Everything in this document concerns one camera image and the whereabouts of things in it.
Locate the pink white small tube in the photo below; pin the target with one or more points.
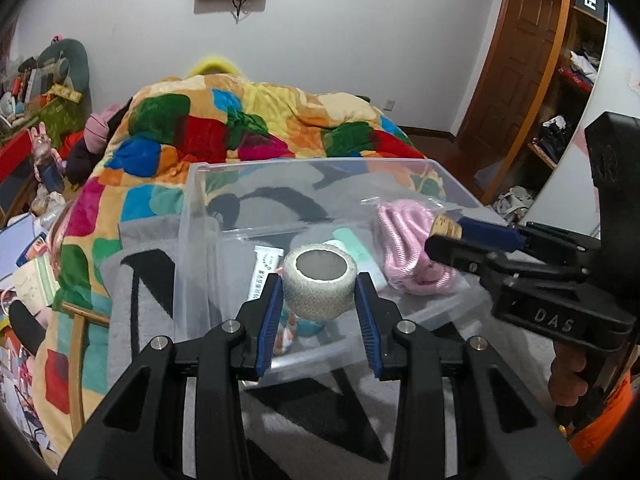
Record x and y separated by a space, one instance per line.
286 334

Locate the colourful patchwork blanket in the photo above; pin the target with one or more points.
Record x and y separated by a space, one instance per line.
168 127

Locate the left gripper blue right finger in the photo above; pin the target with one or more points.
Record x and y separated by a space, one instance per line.
366 301

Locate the brown wooden door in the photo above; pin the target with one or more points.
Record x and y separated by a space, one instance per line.
516 74

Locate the blue tape roll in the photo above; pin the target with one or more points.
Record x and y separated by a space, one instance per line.
301 327

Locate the pink bunny toy bottle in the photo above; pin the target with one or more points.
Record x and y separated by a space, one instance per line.
48 164

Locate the person's right hand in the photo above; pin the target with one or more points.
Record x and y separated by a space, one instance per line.
564 385

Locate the wooden shelf unit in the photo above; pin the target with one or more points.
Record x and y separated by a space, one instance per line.
569 72

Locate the pink knitted hat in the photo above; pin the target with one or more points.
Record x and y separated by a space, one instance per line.
100 127

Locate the white bandage roll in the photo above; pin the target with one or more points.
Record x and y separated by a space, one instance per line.
319 282

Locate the grey neck pillow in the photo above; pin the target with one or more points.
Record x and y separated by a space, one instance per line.
64 62

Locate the green patterned box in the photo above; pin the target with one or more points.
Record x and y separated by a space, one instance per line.
60 116

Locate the red box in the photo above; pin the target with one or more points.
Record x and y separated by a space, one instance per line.
14 152

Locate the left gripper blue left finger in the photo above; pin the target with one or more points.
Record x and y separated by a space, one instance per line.
271 302

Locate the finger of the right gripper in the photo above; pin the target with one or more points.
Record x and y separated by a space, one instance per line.
461 255
503 238

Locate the blue white booklet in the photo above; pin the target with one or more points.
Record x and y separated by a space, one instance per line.
13 241

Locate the clear plastic storage box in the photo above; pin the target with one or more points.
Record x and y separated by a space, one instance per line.
318 223

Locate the yellow pillow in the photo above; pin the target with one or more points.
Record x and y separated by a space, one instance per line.
214 65

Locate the cork eraser block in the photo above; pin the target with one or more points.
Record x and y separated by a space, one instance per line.
447 227

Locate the wooden T-shaped stick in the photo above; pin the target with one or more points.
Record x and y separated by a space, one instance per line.
81 319

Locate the white toothpaste tube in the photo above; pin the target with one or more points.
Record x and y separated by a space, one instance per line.
267 262

